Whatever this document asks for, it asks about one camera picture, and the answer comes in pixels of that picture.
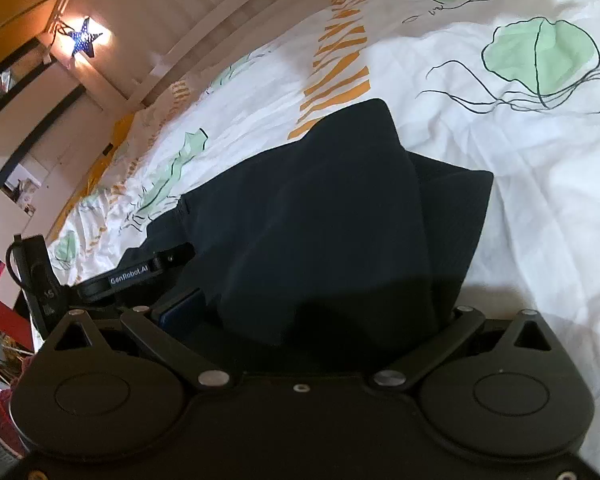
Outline black hooded sweatshirt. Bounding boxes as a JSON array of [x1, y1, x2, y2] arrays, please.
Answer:
[[122, 99, 493, 374]]

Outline blue star lamp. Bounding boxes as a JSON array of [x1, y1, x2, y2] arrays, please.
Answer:
[[54, 15, 102, 58]]

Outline white patterned duvet cover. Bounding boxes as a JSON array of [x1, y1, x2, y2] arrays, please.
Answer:
[[50, 0, 600, 472]]

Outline orange bed sheet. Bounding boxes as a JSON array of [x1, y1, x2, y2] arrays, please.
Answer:
[[44, 0, 600, 246]]

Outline white wooden bed frame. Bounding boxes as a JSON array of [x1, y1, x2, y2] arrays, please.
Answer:
[[44, 0, 382, 111]]

